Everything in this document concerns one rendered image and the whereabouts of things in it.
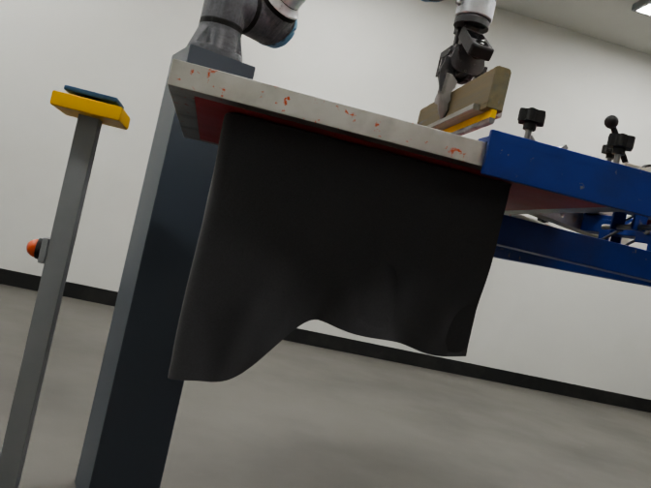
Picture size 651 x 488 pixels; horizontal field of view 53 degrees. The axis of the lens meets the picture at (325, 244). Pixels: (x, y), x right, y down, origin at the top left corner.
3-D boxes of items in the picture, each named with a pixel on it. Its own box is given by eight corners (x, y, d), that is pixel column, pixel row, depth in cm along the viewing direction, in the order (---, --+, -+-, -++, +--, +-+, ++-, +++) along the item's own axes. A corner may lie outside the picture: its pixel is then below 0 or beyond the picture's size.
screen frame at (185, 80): (167, 84, 92) (172, 57, 92) (183, 137, 149) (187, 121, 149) (652, 211, 105) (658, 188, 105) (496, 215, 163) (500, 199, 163)
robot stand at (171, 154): (74, 481, 177) (171, 54, 178) (139, 483, 186) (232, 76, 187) (83, 512, 162) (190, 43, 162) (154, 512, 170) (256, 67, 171)
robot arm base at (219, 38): (178, 55, 178) (186, 20, 178) (230, 73, 185) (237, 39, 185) (194, 45, 164) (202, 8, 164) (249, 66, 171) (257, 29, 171)
